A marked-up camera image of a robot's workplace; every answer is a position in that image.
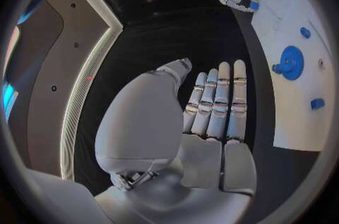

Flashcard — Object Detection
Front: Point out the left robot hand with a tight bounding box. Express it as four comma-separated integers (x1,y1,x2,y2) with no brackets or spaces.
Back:
93,57,259,224

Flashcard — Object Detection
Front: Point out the blue peg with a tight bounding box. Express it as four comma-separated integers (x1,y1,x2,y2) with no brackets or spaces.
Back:
299,27,312,39

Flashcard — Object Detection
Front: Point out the blue gear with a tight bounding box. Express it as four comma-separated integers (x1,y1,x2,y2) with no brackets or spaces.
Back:
271,45,305,81

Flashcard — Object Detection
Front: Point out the blue block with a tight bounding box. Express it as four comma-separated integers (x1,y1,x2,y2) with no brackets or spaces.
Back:
310,98,326,111

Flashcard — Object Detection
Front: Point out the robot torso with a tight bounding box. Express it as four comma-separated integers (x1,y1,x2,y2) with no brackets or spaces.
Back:
1,0,124,182

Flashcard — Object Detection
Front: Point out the white task board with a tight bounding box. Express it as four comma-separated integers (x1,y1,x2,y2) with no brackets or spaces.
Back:
250,0,336,152

